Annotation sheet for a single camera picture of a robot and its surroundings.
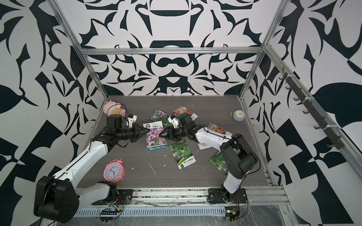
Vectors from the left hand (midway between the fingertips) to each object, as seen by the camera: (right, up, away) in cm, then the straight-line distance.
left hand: (149, 128), depth 79 cm
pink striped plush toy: (-32, +12, +24) cm, 42 cm away
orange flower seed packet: (+42, -2, +22) cm, 47 cm away
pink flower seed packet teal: (+3, -7, -2) cm, 8 cm away
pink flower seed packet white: (0, +7, +29) cm, 30 cm away
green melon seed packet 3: (+40, -21, +8) cm, 46 cm away
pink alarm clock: (-20, -25, +2) cm, 32 cm away
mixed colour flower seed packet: (+19, +10, +32) cm, 39 cm away
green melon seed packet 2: (+19, -17, +10) cm, 27 cm away
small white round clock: (+59, +7, +25) cm, 64 cm away
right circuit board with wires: (+43, -42, -8) cm, 60 cm away
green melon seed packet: (+9, +3, +4) cm, 10 cm away
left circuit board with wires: (-18, -42, -7) cm, 46 cm away
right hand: (+7, -4, +2) cm, 8 cm away
